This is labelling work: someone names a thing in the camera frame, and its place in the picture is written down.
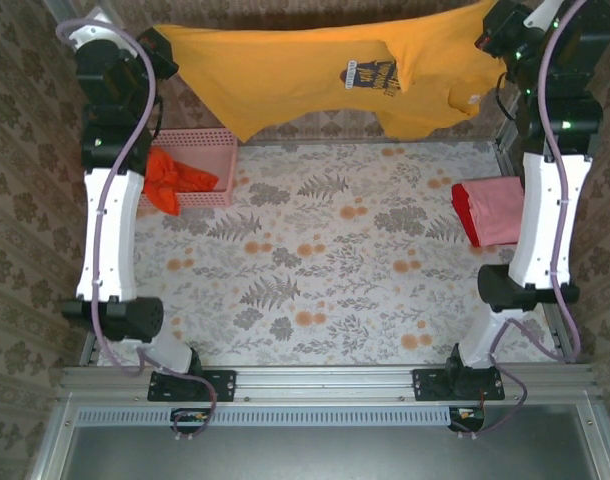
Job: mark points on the yellow t-shirt with print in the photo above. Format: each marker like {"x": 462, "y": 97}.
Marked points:
{"x": 285, "y": 70}

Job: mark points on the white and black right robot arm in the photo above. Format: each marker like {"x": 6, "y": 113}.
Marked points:
{"x": 540, "y": 225}

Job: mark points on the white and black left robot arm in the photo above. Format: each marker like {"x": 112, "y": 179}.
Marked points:
{"x": 107, "y": 225}

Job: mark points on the pink plastic basket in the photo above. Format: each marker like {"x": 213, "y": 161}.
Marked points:
{"x": 205, "y": 145}

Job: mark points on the orange t-shirt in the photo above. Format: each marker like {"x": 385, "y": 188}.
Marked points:
{"x": 170, "y": 180}

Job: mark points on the pink folded t-shirt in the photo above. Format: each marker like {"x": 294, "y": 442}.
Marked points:
{"x": 500, "y": 210}

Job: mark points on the red folded t-shirt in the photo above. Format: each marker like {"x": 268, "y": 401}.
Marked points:
{"x": 460, "y": 200}

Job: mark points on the floral table cloth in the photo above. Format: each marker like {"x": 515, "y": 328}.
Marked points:
{"x": 325, "y": 250}

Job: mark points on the grey metal sheet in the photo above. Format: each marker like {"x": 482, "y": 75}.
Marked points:
{"x": 335, "y": 455}

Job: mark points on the aluminium corner post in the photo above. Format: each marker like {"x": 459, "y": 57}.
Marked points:
{"x": 57, "y": 6}
{"x": 507, "y": 130}

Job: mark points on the aluminium side rail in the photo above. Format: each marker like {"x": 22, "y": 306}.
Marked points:
{"x": 90, "y": 350}
{"x": 560, "y": 330}

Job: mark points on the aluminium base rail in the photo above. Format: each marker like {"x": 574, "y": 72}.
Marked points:
{"x": 325, "y": 382}

